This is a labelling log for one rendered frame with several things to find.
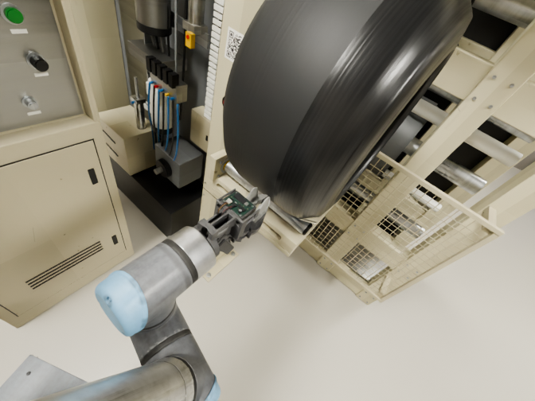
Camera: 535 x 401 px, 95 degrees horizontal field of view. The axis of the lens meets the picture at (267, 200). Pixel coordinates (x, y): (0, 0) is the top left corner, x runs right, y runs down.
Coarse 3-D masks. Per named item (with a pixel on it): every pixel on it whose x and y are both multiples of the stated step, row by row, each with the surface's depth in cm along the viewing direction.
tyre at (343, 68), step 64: (320, 0) 37; (384, 0) 35; (448, 0) 36; (256, 64) 42; (320, 64) 37; (384, 64) 35; (256, 128) 46; (320, 128) 39; (384, 128) 41; (320, 192) 48
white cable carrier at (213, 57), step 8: (216, 0) 63; (224, 0) 62; (216, 8) 64; (216, 16) 66; (216, 24) 67; (216, 32) 70; (216, 40) 70; (216, 48) 70; (216, 56) 72; (216, 64) 74; (208, 72) 77; (216, 72) 75; (208, 80) 78; (208, 88) 80; (208, 96) 83; (208, 104) 84; (208, 112) 86
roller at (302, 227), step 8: (224, 168) 81; (232, 168) 79; (232, 176) 80; (240, 176) 78; (240, 184) 80; (248, 184) 78; (272, 208) 76; (280, 208) 74; (280, 216) 75; (288, 216) 73; (296, 224) 73; (304, 224) 72; (304, 232) 72
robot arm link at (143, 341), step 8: (176, 304) 47; (176, 312) 45; (168, 320) 43; (176, 320) 44; (184, 320) 46; (152, 328) 40; (160, 328) 42; (168, 328) 42; (176, 328) 43; (184, 328) 44; (136, 336) 42; (144, 336) 41; (152, 336) 41; (160, 336) 41; (168, 336) 41; (136, 344) 41; (144, 344) 41; (152, 344) 40; (136, 352) 42; (144, 352) 40
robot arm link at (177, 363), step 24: (192, 336) 44; (144, 360) 40; (168, 360) 36; (192, 360) 39; (96, 384) 24; (120, 384) 25; (144, 384) 27; (168, 384) 31; (192, 384) 35; (216, 384) 40
